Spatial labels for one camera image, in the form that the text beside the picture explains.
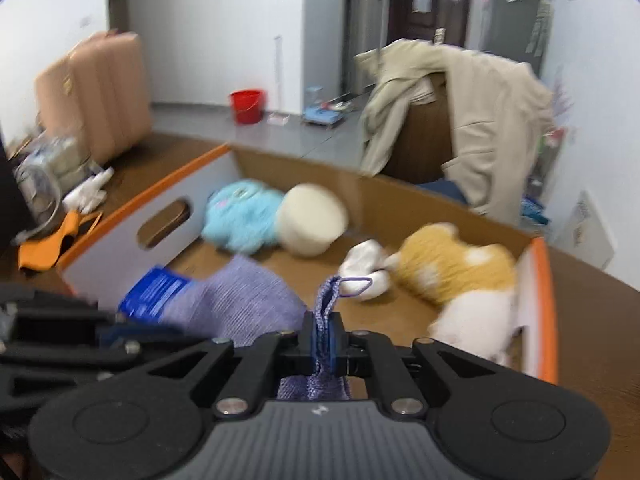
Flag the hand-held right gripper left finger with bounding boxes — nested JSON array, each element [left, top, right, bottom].
[[100, 311, 324, 420]]

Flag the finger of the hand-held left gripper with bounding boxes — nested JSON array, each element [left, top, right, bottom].
[[0, 322, 201, 411], [0, 284, 121, 337]]

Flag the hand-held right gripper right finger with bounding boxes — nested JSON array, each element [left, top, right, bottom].
[[325, 312, 546, 420]]

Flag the purple knit cloth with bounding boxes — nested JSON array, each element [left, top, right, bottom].
[[165, 254, 374, 402]]

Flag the blue tissue packet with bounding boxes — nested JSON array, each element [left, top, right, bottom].
[[118, 265, 197, 322]]

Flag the red printed cardboard box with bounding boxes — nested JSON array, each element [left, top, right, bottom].
[[57, 142, 559, 387]]

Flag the white round sponge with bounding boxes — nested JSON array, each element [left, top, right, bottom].
[[275, 183, 350, 258]]

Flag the white and yellow lamb plush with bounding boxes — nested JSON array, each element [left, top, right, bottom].
[[384, 223, 522, 367]]

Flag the blue plush toy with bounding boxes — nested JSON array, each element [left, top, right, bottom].
[[202, 178, 289, 254]]

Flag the white bottle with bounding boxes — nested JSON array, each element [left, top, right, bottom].
[[62, 167, 116, 214]]

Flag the clear plastic bag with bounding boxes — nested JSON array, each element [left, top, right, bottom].
[[14, 134, 97, 227]]

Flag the pink suitcase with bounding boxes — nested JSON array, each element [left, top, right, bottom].
[[34, 31, 154, 164]]

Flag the blue floor scale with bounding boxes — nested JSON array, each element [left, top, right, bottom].
[[301, 99, 351, 127]]

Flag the brown chair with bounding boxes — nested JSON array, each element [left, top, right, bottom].
[[379, 72, 473, 207]]

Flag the red bucket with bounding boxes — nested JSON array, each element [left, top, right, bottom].
[[228, 88, 266, 125]]

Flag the beige coat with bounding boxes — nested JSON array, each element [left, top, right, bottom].
[[353, 39, 556, 217]]

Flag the white board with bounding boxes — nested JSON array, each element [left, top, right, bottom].
[[554, 189, 617, 272]]

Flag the dark entrance door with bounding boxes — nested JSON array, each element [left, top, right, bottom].
[[384, 0, 474, 49]]

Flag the grey refrigerator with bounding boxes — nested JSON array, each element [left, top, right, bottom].
[[479, 0, 555, 77]]

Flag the orange strap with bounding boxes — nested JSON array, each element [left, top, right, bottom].
[[17, 209, 104, 272]]

